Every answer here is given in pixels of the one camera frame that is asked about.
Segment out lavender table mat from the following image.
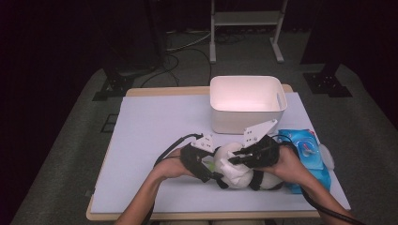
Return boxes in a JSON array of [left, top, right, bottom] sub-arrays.
[[90, 92, 351, 215]]

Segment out black floor grille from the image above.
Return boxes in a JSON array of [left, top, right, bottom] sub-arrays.
[[99, 113, 119, 134]]

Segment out white plastic bin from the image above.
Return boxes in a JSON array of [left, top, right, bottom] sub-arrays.
[[209, 74, 288, 136]]

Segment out person's right hand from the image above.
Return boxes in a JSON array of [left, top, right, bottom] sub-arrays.
[[253, 146, 306, 186]]

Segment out person's left hand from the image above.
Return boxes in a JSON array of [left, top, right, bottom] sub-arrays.
[[152, 147, 195, 181]]

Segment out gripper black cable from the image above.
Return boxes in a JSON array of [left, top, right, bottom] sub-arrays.
[[140, 133, 204, 225], [270, 134, 368, 225]]

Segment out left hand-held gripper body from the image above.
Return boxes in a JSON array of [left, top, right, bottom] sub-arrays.
[[180, 134, 217, 184]]

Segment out white round object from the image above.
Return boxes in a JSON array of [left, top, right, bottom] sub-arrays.
[[318, 143, 335, 171]]

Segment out panda plush toy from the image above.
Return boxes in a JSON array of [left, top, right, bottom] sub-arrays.
[[203, 142, 286, 191]]

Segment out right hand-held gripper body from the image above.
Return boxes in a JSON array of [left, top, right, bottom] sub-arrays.
[[243, 118, 282, 170]]

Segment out black stand base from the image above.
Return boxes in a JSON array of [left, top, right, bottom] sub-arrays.
[[92, 67, 136, 102], [302, 62, 353, 98]]

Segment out wooden table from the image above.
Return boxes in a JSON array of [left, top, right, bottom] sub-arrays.
[[85, 83, 351, 222]]

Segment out white metal stand frame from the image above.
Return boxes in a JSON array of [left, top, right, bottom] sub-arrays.
[[208, 0, 289, 65]]

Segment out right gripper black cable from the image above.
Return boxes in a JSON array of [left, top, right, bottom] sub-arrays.
[[270, 134, 368, 225]]

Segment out blue wet wipe pack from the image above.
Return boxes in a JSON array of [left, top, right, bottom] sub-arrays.
[[277, 128, 332, 195]]

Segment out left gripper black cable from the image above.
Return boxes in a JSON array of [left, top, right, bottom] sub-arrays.
[[140, 133, 204, 225]]

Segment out floor cables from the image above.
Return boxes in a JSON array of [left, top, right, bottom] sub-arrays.
[[139, 28, 248, 89]]

